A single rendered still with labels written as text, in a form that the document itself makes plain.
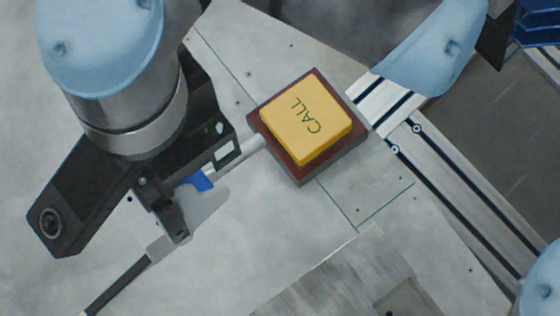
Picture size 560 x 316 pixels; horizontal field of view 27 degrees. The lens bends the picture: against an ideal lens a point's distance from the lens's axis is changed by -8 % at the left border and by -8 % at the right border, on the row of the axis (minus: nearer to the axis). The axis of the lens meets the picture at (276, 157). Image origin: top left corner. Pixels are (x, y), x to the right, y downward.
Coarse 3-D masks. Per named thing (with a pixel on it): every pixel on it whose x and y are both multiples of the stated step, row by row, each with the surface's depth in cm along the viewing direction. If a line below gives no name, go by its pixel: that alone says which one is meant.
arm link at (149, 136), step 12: (180, 72) 76; (180, 84) 76; (180, 96) 77; (168, 108) 75; (180, 108) 78; (156, 120) 75; (168, 120) 77; (180, 120) 79; (96, 132) 76; (132, 132) 75; (144, 132) 76; (156, 132) 77; (168, 132) 78; (96, 144) 79; (108, 144) 77; (120, 144) 77; (132, 144) 77; (144, 144) 77; (156, 144) 78
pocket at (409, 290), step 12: (396, 288) 103; (408, 288) 104; (420, 288) 103; (384, 300) 104; (396, 300) 104; (408, 300) 104; (420, 300) 104; (432, 300) 103; (384, 312) 104; (396, 312) 104; (408, 312) 104; (420, 312) 104; (432, 312) 103
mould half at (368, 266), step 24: (360, 240) 103; (384, 240) 103; (336, 264) 103; (360, 264) 103; (384, 264) 103; (408, 264) 102; (288, 288) 103; (312, 288) 102; (336, 288) 102; (360, 288) 102; (384, 288) 102; (264, 312) 102; (288, 312) 102; (312, 312) 102; (336, 312) 101; (360, 312) 101
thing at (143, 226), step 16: (256, 144) 102; (240, 160) 101; (192, 176) 100; (208, 176) 101; (128, 192) 99; (128, 208) 98; (128, 224) 98; (144, 224) 98; (144, 240) 97; (160, 240) 98; (160, 256) 101
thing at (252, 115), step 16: (320, 80) 115; (272, 96) 115; (336, 96) 115; (256, 112) 115; (352, 112) 114; (256, 128) 114; (272, 144) 114; (336, 144) 113; (288, 160) 113; (320, 160) 113
